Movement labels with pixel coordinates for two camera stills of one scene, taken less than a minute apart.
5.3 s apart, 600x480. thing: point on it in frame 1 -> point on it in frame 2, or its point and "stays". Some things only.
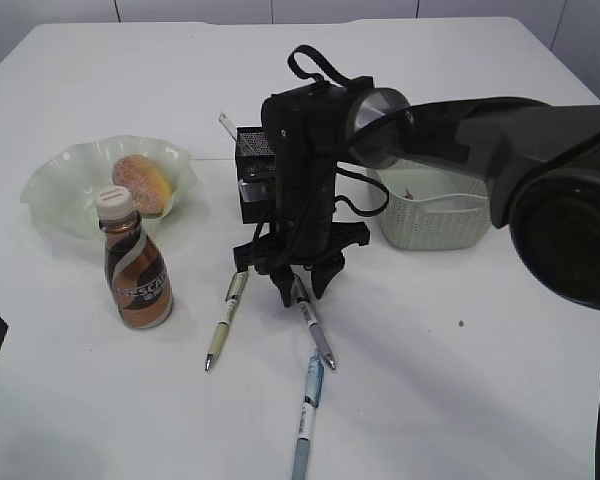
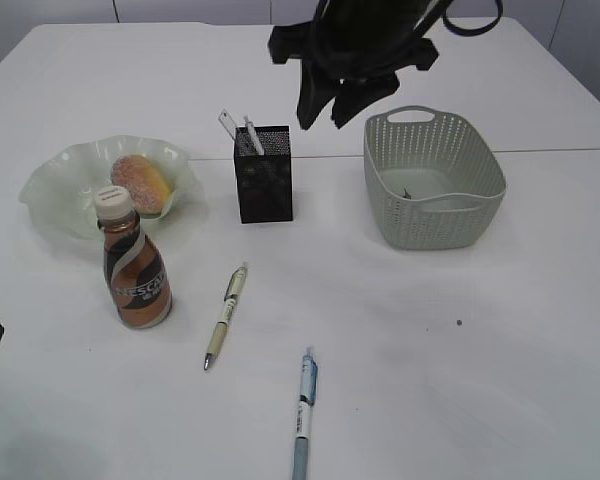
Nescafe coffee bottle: x=138 y=279 stays
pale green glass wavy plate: x=62 y=189 stays
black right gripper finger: x=283 y=279 -> x=317 y=90
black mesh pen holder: x=256 y=168 stays
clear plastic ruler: x=228 y=124 stays
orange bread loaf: x=150 y=187 stays
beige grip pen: x=232 y=301 stays
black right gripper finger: x=324 y=271 -> x=358 y=94
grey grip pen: x=300 y=291 -> x=251 y=127
